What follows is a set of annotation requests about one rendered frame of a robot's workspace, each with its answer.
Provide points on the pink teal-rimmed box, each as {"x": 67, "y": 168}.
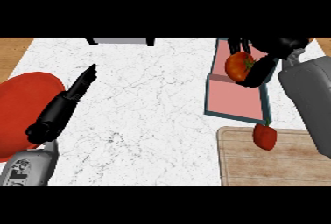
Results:
{"x": 236, "y": 97}

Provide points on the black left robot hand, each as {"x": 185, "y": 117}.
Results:
{"x": 58, "y": 112}

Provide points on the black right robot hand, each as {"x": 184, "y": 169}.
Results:
{"x": 264, "y": 68}

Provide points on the red bell pepper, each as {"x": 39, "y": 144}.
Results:
{"x": 265, "y": 136}

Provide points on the red tomato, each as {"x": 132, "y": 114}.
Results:
{"x": 239, "y": 66}

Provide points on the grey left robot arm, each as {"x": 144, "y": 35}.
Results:
{"x": 30, "y": 167}

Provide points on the grey black-legged appliance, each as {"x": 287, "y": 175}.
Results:
{"x": 120, "y": 40}

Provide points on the wooden cutting board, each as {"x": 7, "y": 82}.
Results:
{"x": 271, "y": 162}

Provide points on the red round plate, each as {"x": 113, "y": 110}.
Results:
{"x": 21, "y": 113}

